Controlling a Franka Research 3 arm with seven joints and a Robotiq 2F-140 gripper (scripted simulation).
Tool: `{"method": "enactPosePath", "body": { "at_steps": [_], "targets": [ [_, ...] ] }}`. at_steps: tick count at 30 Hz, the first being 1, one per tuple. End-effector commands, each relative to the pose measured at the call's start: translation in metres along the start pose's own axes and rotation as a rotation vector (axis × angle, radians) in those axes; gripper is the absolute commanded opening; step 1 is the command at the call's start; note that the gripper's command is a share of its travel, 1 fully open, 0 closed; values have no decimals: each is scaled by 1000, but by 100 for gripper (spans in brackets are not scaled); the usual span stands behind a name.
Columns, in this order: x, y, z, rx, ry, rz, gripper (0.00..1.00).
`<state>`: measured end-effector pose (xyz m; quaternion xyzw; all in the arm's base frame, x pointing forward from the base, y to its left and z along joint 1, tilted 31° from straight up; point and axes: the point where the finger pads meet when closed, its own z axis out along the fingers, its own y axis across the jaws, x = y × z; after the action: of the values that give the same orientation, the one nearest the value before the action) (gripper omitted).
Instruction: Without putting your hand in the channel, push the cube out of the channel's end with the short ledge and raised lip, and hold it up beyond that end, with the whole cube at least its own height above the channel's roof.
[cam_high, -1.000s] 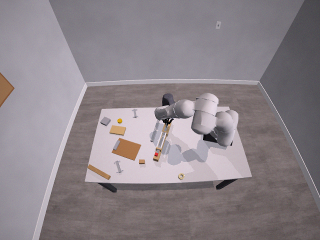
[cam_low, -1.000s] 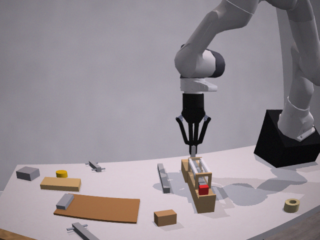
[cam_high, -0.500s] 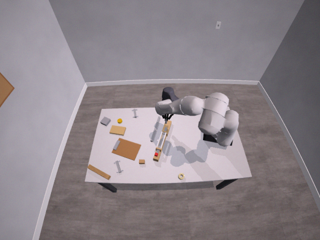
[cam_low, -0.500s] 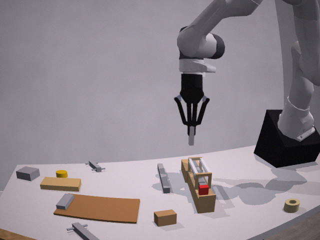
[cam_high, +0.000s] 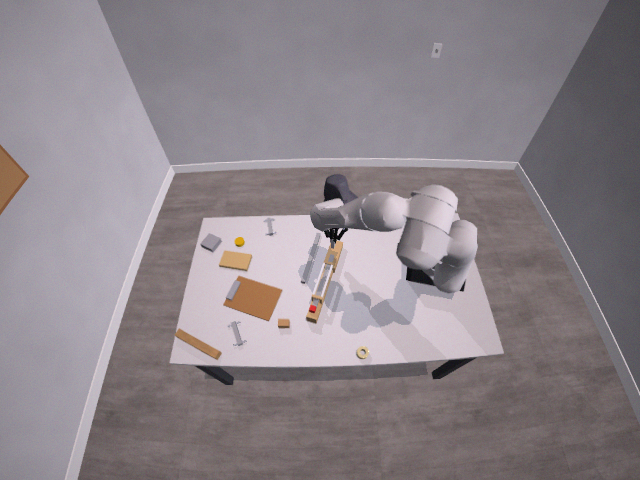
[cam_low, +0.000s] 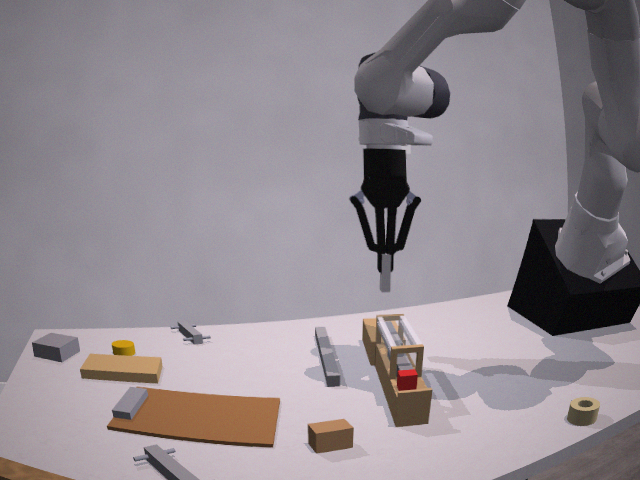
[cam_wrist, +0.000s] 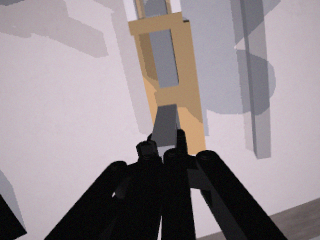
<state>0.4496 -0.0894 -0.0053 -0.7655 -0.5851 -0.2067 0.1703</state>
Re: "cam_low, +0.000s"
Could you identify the beige roll of masking tape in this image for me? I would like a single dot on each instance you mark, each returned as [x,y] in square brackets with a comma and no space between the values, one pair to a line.
[585,415]

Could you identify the red cube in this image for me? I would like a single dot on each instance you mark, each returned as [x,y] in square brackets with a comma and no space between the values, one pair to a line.
[407,380]

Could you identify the tan rectangular block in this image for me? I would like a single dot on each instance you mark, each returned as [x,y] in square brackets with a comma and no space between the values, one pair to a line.
[122,368]

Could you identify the brown flat board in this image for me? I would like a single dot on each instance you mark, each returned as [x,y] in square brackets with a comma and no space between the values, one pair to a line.
[197,417]

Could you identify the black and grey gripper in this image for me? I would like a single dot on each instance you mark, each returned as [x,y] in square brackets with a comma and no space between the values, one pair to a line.
[385,186]

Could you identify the yellow short cylinder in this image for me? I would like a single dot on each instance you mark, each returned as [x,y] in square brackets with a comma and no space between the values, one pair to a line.
[123,347]

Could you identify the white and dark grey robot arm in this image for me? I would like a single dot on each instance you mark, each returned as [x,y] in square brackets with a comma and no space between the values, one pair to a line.
[390,83]

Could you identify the small brown wooden block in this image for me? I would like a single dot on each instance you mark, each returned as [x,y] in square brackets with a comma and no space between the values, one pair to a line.
[330,436]

